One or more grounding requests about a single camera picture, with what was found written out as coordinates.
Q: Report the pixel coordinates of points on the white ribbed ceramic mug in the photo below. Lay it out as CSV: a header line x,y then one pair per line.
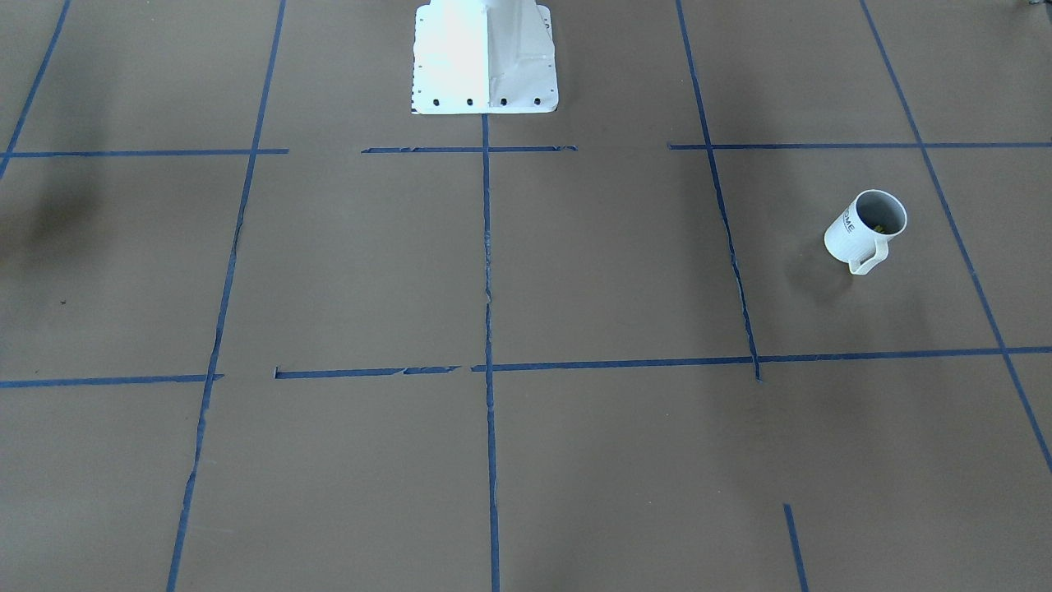
x,y
850,239

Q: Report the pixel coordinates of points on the white metal mounting base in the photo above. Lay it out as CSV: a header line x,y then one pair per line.
x,y
483,57

